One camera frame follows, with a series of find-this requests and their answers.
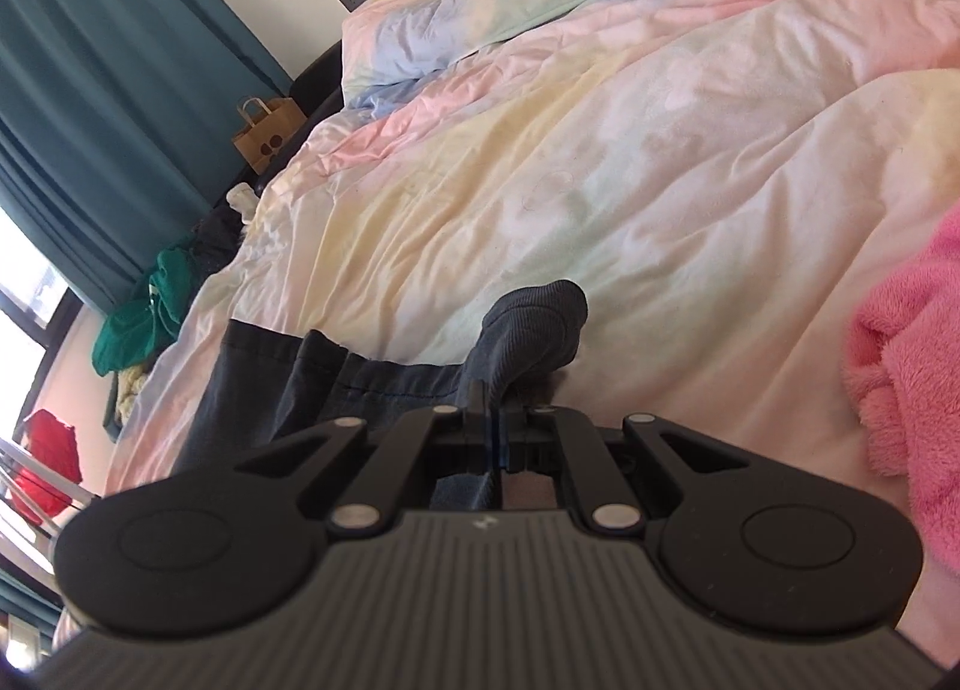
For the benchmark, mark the dark grey pants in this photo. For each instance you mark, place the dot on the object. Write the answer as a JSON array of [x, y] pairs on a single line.
[[390, 390]]

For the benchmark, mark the pale yellow cloth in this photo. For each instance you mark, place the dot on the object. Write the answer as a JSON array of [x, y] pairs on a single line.
[[129, 390]]

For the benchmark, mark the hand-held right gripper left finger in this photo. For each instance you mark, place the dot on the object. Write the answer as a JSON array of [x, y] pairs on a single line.
[[475, 411]]

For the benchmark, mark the green garment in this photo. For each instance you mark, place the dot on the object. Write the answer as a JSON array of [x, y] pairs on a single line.
[[142, 319]]

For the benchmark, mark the teal curtain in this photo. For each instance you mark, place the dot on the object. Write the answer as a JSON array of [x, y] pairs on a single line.
[[97, 97]]

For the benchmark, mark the white metal rack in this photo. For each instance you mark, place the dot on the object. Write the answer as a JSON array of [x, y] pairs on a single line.
[[26, 502]]

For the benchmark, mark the white crumpled item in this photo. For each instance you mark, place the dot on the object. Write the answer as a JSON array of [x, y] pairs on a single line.
[[243, 201]]

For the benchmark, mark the pastel rainbow duvet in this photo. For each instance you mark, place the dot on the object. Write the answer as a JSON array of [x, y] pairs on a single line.
[[570, 165]]

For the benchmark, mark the red cloth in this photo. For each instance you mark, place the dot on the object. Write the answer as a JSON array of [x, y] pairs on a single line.
[[46, 461]]

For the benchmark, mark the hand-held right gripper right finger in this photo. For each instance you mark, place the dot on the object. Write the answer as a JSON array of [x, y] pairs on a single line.
[[517, 427]]

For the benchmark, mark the brown paper bag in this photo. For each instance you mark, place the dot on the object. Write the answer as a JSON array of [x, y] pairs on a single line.
[[267, 132]]

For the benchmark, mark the pink fluffy blanket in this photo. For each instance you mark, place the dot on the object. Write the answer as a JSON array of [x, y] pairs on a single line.
[[911, 375]]

